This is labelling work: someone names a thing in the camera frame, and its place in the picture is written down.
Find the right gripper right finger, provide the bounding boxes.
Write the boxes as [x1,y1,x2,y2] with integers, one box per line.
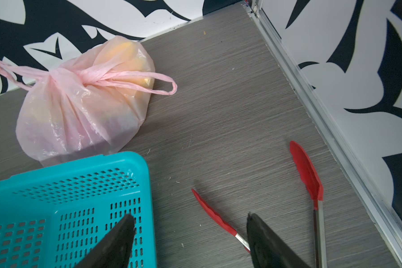
[246,213,308,268]

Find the pink plastic bag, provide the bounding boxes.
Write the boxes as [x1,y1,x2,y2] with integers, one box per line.
[0,36,178,166]

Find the teal plastic basket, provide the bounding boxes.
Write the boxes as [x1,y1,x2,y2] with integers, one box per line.
[0,152,157,268]

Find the red kitchen tongs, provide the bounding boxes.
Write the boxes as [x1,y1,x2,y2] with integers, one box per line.
[192,141,328,268]

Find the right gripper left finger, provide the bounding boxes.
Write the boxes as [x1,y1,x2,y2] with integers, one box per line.
[76,214,135,268]

